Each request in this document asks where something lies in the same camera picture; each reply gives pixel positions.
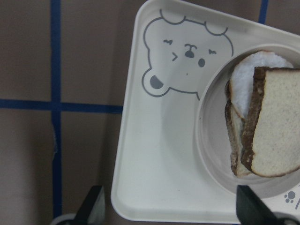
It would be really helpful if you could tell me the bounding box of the cream round plate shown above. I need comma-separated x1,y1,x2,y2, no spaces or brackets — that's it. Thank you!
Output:
194,44,300,198

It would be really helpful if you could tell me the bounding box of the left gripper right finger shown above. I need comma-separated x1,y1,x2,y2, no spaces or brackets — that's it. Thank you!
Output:
236,185,281,225

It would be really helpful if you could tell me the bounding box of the cream bear tray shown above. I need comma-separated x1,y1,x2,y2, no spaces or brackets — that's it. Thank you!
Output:
111,0,300,224

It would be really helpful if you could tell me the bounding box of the bread slice on plate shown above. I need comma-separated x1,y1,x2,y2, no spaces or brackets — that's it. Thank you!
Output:
225,80,251,178

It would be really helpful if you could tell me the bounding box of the bread slice from board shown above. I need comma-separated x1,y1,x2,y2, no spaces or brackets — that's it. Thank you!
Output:
241,67,300,178

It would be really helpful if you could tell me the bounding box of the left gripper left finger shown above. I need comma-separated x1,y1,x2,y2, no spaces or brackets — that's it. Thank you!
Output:
74,186,105,225

